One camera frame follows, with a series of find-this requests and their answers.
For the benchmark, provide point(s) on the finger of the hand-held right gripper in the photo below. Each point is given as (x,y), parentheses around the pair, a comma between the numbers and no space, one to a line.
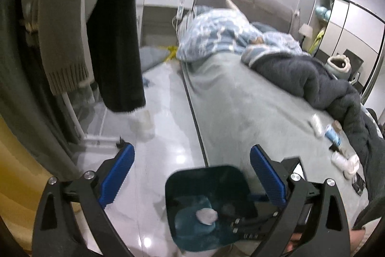
(249,222)

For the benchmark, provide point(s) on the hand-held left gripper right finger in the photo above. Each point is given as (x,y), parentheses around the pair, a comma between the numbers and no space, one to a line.
(267,177)

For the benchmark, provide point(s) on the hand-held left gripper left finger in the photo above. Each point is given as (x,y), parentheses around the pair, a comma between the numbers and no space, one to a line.
(117,175)

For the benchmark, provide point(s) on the dark teal plastic bin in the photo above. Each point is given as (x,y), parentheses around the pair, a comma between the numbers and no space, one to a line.
(192,184)

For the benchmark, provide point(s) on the blue tissue pack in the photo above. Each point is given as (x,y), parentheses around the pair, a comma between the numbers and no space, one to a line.
(333,136)

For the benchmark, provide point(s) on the white clothes rack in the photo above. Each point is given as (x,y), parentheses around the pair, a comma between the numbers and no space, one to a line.
(75,121)

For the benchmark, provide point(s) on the white paper roll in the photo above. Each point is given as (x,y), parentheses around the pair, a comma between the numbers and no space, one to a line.
(338,159)

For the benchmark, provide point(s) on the bed with grey-green sheet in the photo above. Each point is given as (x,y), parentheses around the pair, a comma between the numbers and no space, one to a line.
(240,100)

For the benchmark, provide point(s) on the black phone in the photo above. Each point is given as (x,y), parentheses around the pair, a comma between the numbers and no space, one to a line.
(358,184)

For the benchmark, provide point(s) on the yellow curtain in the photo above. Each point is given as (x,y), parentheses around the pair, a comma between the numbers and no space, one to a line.
(18,178)

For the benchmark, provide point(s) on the dark grey fleece blanket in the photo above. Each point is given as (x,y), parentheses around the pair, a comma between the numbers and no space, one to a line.
(315,79)

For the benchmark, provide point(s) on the black hanging garment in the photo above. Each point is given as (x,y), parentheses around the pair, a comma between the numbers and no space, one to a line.
(117,49)

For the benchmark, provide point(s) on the grey fleece boot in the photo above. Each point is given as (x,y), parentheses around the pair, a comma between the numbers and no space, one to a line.
(337,68)

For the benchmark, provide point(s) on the small yellow object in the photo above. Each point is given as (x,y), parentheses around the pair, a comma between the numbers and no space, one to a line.
(172,52)

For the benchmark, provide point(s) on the yellow-green bag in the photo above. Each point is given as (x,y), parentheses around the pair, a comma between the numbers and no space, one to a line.
(317,40)

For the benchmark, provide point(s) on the black chair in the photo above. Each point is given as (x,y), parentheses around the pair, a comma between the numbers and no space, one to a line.
(353,58)

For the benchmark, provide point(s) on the blue patterned quilt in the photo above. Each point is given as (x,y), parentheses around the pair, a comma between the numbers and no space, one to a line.
(216,37)

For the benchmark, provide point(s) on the white lamp shade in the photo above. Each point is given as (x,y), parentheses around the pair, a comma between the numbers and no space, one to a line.
(305,31)

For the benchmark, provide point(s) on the beige knit sweater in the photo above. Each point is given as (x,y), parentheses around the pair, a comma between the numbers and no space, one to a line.
(63,34)

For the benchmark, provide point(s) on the light blue round object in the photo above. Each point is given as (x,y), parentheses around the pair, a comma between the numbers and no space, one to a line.
(321,13)

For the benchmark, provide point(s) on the white and grey wardrobe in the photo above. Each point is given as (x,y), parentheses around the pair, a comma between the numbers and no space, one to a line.
(355,25)

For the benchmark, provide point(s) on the cream pillow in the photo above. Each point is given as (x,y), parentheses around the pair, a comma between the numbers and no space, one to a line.
(232,3)

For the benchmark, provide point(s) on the white dressing table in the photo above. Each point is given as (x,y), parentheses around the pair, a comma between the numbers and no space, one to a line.
(162,4)

